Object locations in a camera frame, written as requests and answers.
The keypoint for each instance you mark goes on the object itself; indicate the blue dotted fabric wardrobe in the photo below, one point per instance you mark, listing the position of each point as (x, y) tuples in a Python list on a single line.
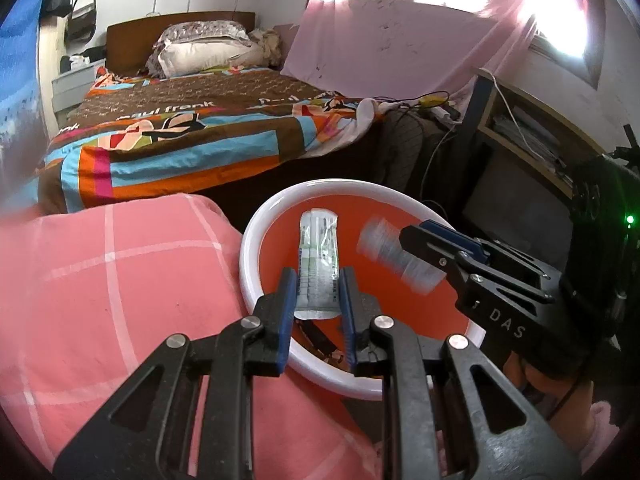
[(20, 60)]

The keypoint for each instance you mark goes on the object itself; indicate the clear packet with green print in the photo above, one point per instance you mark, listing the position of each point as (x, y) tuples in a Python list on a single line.
[(317, 260)]

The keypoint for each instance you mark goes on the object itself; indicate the pink plaid blanket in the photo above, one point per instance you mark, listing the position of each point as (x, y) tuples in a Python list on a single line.
[(125, 270)]

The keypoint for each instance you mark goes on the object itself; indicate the bed with colourful blanket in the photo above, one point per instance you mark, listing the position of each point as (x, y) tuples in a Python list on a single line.
[(200, 125)]

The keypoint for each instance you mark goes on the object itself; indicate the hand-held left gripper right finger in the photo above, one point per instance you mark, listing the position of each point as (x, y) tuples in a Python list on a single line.
[(348, 330)]

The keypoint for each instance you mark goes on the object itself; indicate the white pillow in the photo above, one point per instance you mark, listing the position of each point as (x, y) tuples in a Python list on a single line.
[(200, 57)]

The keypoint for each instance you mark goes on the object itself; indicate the brown handbag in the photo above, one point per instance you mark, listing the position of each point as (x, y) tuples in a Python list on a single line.
[(82, 15)]

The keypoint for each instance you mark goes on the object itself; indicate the silver grey wrapper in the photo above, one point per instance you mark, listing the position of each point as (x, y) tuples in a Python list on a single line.
[(385, 250)]

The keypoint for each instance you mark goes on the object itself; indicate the person's right hand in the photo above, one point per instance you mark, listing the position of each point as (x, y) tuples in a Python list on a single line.
[(545, 382)]

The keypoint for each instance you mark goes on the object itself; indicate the orange bin with white rim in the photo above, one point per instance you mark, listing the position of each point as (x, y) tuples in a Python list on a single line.
[(415, 310)]

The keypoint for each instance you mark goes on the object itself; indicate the white nightstand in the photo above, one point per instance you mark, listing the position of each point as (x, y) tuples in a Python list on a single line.
[(75, 85)]

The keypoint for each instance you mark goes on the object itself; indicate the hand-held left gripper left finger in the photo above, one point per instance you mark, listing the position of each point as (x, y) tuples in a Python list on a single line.
[(287, 330)]

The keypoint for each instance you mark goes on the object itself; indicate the stack of papers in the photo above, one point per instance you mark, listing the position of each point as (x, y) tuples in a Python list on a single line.
[(530, 140)]

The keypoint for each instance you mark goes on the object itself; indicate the dark cloth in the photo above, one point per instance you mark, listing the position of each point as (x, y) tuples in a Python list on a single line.
[(90, 57)]

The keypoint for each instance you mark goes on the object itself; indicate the black wrapper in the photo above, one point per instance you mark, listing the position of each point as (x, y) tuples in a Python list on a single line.
[(320, 340)]

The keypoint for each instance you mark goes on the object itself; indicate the floral pillow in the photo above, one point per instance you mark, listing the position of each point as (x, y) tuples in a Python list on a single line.
[(200, 30)]

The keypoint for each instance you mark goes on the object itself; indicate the wooden desk shelf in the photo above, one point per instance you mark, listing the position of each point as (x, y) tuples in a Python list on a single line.
[(505, 105)]

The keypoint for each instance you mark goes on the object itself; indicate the wooden bed headboard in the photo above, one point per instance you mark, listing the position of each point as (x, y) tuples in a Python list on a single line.
[(135, 35)]

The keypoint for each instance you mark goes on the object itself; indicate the pink curtain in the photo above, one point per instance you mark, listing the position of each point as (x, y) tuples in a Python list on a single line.
[(380, 50)]

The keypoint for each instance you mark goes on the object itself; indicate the pink fuzzy clothing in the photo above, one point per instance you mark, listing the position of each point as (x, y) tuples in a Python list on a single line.
[(602, 425)]

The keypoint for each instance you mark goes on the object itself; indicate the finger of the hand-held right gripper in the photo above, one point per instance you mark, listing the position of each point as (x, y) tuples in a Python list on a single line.
[(452, 237), (440, 265)]

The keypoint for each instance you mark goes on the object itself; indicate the beige crumpled cloth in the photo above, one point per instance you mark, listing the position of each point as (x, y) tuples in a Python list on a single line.
[(265, 45)]

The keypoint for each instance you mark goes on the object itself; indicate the wooden desk with metal frame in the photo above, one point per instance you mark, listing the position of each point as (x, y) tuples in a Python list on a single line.
[(489, 110)]

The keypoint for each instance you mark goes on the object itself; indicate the dark checked fabric case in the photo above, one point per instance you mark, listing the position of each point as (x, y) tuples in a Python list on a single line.
[(405, 150)]

